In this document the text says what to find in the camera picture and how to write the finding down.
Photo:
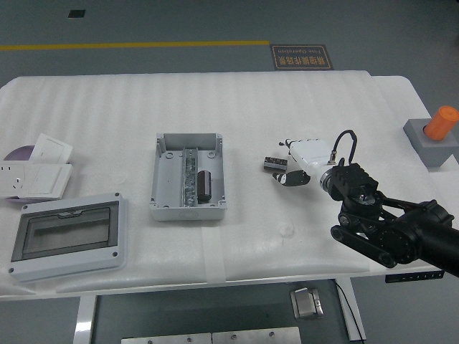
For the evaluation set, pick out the grey metal plate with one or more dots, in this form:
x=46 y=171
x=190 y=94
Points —
x=256 y=337
x=165 y=339

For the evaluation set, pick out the white wall switch panel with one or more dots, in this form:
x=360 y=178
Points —
x=44 y=181

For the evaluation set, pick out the grey open junction box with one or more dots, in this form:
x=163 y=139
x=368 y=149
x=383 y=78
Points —
x=168 y=179

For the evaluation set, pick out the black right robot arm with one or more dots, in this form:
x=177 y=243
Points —
x=358 y=182

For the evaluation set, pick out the black table control panel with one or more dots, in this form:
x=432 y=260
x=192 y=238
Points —
x=412 y=277

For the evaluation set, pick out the orange cylinder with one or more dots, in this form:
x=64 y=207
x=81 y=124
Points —
x=441 y=123

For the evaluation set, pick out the metal mounting rail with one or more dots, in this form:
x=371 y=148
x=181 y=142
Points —
x=189 y=165

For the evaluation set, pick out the purple round disc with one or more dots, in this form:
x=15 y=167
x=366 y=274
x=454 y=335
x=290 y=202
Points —
x=19 y=154

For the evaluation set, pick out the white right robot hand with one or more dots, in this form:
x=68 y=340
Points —
x=312 y=152

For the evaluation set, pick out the white wall socket panel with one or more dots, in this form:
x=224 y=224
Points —
x=10 y=177

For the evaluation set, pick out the black square floor plate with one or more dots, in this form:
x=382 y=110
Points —
x=76 y=13

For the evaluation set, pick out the grey block holder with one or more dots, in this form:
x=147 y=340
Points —
x=434 y=152

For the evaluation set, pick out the black floor sign orange text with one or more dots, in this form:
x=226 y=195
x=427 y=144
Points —
x=301 y=57

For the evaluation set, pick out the white foam mat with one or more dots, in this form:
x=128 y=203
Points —
x=251 y=107

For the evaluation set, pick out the grey enclosure cover with window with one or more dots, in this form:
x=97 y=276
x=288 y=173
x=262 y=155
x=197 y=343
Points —
x=68 y=258

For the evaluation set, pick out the white table leg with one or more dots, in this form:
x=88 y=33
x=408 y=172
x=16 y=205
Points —
x=356 y=315
x=85 y=319

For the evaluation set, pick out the white thin switch plate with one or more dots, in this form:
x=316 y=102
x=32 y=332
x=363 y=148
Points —
x=52 y=148

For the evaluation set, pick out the dark brown cylindrical battery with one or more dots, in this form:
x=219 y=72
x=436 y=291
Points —
x=204 y=186

